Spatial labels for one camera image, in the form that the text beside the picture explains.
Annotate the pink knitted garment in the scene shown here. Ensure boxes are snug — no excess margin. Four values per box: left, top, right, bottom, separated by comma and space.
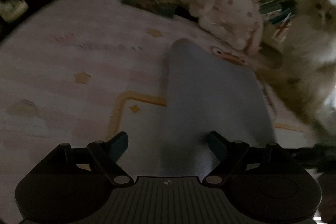
150, 38, 276, 178

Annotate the pink cartoon table mat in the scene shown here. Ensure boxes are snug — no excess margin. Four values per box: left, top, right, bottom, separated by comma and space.
1, 0, 321, 223

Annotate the fluffy brown white cat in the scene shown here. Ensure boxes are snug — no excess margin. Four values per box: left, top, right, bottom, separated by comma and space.
257, 0, 335, 146

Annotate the pink plush bunny toy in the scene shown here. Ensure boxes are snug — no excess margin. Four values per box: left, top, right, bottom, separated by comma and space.
189, 0, 264, 56

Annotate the tape roll at edge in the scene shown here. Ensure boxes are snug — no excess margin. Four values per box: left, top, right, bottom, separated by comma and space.
0, 0, 29, 22

